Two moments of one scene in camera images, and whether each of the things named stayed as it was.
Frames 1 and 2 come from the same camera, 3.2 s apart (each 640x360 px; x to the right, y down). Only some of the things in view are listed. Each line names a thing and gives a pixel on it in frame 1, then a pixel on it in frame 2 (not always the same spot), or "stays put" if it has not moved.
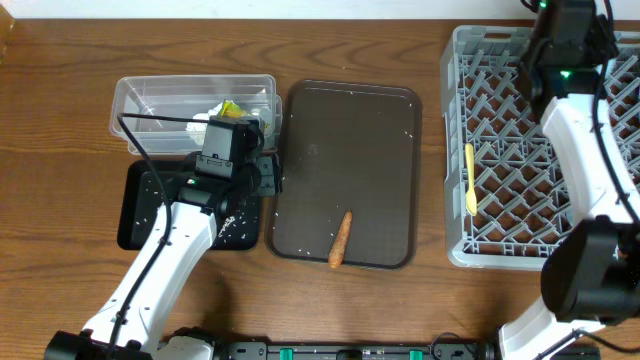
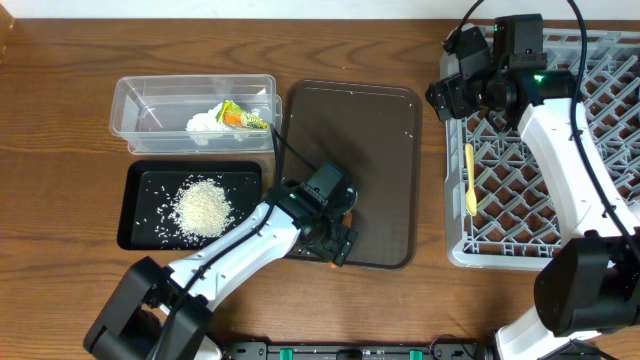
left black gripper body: (270, 174) -> (337, 240)
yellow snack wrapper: (230, 109) stays put
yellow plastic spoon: (471, 202) stays put
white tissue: (198, 129) stays put
